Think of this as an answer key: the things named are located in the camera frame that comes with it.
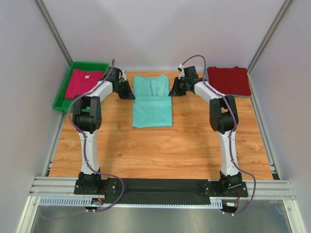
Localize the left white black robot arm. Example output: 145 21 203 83
69 67 135 195

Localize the purple cable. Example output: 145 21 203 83
38 59 126 222
179 55 257 216

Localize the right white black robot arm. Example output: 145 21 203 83
169 65 242 196

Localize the aluminium frame rail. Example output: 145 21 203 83
29 177 295 200

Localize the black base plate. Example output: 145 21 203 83
83 178 248 204

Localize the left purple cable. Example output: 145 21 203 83
38 59 126 222

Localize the teal t shirt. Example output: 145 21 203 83
132 75 173 128

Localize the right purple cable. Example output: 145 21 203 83
179 55 257 216

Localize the green plastic tray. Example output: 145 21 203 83
52 62 109 113

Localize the dark red folded t shirt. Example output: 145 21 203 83
207 66 252 96

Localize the slotted grey cable duct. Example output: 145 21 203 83
38 196 223 210

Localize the pink folded t shirt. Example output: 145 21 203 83
65 69 104 99

